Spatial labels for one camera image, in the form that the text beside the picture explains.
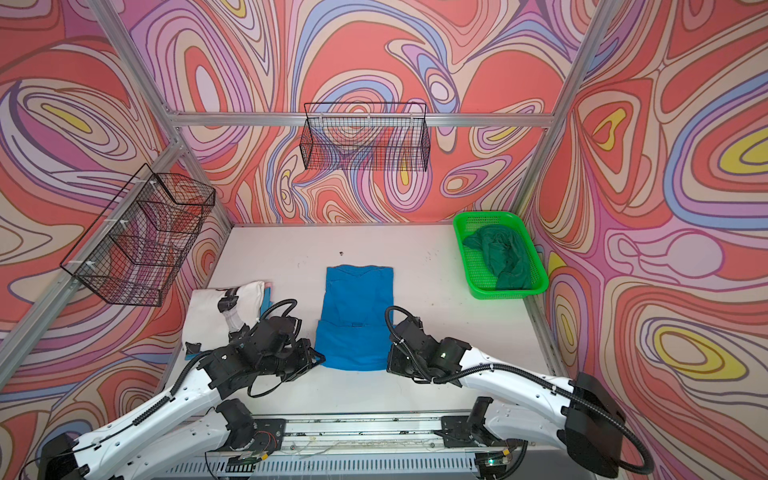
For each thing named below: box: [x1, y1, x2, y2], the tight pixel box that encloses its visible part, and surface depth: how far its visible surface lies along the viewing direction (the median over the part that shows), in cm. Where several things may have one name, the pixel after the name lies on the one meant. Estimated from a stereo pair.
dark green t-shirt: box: [462, 225, 534, 290], surface depth 105 cm
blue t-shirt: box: [314, 265, 394, 371], surface depth 97 cm
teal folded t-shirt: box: [260, 286, 274, 317], surface depth 97 cm
